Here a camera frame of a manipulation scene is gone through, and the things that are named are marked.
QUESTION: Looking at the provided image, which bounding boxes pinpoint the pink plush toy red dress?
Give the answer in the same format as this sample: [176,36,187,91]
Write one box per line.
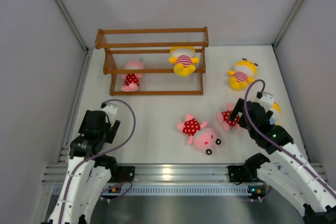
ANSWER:
[216,102,242,132]

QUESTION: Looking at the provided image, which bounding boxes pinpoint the pink plush toy polka dress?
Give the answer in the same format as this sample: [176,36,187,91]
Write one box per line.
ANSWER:
[176,114,223,155]

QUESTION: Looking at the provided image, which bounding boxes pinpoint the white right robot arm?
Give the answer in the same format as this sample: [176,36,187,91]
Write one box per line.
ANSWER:
[228,99,335,223]

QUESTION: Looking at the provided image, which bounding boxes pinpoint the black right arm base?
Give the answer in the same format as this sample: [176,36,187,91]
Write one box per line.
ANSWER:
[228,165,255,185]

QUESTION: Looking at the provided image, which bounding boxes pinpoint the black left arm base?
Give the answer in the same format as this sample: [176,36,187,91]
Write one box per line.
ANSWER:
[114,166,135,183]

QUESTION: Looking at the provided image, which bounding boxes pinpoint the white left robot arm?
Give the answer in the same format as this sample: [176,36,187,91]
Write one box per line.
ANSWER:
[47,104,120,223]

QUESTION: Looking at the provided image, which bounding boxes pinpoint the pink plush toy on shelf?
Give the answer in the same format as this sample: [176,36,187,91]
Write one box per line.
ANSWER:
[121,61,144,92]

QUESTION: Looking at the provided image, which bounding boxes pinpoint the yellow plush toy on shelf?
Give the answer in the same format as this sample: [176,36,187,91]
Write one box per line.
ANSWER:
[169,46,200,77]

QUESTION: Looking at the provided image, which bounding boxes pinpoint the brown wooden two-tier shelf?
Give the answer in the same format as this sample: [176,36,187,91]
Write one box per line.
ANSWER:
[95,27,209,96]

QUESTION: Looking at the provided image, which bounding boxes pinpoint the yellow plush toy blue stripes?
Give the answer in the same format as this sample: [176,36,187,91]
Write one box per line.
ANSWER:
[269,102,282,125]

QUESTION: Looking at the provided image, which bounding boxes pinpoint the yellow plush toy pink stripes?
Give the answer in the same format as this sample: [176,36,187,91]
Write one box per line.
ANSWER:
[227,58,258,91]

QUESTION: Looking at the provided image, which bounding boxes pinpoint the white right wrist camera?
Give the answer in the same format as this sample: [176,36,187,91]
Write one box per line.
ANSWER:
[256,91,275,112]

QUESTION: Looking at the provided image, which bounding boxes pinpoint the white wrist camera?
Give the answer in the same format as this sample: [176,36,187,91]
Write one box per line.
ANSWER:
[256,91,275,112]
[101,102,118,126]

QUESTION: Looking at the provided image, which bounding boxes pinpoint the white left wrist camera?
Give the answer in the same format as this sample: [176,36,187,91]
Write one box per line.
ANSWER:
[101,102,118,126]

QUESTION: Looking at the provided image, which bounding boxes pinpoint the aluminium mounting rail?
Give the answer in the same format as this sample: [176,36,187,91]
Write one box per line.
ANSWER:
[42,163,328,184]

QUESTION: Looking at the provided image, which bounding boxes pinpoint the grey slotted cable duct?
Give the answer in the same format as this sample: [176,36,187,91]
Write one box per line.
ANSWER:
[52,184,263,196]

